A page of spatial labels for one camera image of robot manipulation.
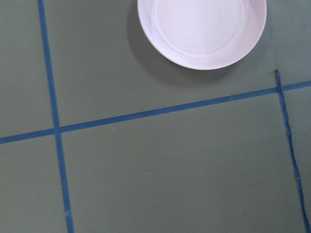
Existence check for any pink plate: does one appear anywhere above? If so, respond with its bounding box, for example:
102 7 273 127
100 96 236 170
137 0 267 70

